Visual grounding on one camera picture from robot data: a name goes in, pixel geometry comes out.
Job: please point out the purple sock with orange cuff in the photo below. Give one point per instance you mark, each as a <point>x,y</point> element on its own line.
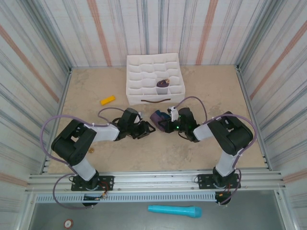
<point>156,118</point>

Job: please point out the purple sock with beige toe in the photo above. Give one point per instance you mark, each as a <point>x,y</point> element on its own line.
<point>162,83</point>

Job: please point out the white fabric divider box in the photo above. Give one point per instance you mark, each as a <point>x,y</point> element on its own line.
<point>144,74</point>

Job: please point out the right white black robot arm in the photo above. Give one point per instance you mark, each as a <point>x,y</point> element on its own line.
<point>227,163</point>

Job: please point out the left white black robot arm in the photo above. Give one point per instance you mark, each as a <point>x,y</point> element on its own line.
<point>105,133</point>

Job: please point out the yellow wooden block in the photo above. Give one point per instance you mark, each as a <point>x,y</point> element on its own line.
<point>108,100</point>

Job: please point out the small gold coin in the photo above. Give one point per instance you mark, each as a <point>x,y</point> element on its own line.
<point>90,150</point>

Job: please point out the teal toy microphone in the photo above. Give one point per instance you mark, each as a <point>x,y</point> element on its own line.
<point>172,210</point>

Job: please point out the round white red disc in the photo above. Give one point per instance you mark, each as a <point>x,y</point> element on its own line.
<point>68,223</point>

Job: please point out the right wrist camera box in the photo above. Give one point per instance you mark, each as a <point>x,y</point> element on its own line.
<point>173,113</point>

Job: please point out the aluminium mounting rail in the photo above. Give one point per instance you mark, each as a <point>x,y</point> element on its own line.
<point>156,182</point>

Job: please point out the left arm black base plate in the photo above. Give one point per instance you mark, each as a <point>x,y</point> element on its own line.
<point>106,182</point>

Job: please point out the aluminium side frame bar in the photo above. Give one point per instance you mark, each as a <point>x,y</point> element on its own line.
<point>60,110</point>
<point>250,107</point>

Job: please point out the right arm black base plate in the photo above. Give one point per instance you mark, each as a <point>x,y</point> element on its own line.
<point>204,181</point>

